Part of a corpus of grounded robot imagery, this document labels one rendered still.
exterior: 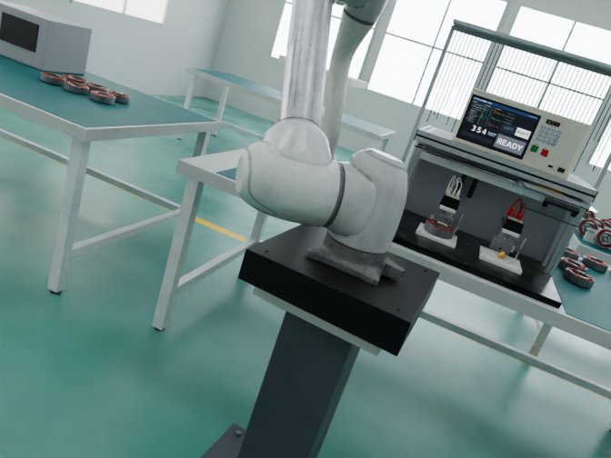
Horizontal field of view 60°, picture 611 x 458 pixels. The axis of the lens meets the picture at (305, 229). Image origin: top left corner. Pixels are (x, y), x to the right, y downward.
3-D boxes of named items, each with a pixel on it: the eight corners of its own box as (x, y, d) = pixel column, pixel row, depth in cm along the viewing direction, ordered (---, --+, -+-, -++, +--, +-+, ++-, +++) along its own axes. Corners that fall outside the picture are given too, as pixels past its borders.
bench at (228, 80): (355, 210, 508) (381, 135, 484) (171, 137, 554) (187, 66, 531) (373, 195, 591) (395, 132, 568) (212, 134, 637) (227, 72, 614)
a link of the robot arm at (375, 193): (399, 259, 122) (433, 170, 116) (327, 245, 117) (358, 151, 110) (375, 233, 137) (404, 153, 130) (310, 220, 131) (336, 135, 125)
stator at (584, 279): (556, 272, 212) (561, 263, 210) (581, 279, 213) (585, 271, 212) (570, 283, 201) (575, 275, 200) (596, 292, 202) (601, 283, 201)
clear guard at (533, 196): (593, 233, 167) (602, 215, 165) (518, 205, 172) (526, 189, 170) (576, 214, 197) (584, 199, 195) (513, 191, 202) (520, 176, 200)
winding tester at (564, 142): (566, 179, 192) (593, 125, 185) (451, 139, 201) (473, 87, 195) (553, 168, 228) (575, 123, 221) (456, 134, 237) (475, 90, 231)
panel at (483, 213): (548, 263, 211) (582, 195, 202) (395, 204, 226) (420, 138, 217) (548, 263, 212) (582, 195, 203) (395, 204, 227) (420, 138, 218)
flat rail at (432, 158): (576, 214, 190) (581, 207, 189) (415, 156, 204) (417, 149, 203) (576, 214, 191) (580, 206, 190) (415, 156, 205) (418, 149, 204)
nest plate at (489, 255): (520, 274, 184) (522, 272, 184) (479, 258, 188) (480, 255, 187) (517, 263, 198) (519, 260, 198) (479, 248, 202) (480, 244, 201)
